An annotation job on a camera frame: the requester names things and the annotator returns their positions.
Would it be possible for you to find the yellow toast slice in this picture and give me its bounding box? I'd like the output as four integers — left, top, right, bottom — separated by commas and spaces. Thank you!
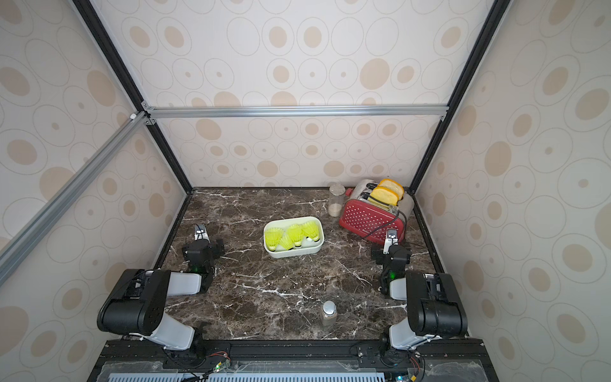
378, 178, 405, 200
370, 186, 401, 206

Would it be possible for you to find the metal lidded shaker jar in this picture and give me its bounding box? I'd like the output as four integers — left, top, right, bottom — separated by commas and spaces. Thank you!
321, 300, 337, 327

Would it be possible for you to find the back yellow toast slice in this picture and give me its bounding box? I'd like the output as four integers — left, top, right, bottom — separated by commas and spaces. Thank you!
378, 178, 405, 200

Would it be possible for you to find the clear jar with powder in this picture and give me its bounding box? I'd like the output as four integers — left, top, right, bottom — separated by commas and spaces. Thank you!
328, 182, 346, 217

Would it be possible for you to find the black toaster power cable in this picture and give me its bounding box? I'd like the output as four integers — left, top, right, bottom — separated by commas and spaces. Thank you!
360, 209, 416, 249

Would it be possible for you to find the front yellow toast slice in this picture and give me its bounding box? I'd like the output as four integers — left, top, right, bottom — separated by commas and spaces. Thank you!
370, 186, 401, 206

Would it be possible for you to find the silver left aluminium rail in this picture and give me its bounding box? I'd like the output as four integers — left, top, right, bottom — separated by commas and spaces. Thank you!
1, 111, 147, 283

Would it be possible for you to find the white storage box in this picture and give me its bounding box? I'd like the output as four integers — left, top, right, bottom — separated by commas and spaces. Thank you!
263, 216, 325, 259

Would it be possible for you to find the red dotted toaster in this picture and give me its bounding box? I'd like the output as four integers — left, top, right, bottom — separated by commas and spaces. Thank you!
339, 179, 415, 245

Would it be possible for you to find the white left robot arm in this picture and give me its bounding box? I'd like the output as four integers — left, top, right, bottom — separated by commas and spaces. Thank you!
96, 234, 225, 351

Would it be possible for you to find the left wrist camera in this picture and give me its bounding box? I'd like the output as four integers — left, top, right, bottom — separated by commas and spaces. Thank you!
194, 224, 209, 240

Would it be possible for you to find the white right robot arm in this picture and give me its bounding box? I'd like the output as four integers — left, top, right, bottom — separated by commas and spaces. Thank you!
371, 244, 468, 351

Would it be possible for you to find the silver horizontal aluminium rail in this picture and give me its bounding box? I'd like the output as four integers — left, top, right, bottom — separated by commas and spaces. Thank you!
141, 101, 449, 120

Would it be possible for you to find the green shuttlecock group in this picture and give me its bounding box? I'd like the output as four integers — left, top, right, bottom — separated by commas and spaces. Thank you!
264, 228, 284, 251
278, 235, 294, 251

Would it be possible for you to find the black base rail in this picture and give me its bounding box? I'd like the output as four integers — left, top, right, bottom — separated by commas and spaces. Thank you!
88, 338, 499, 381

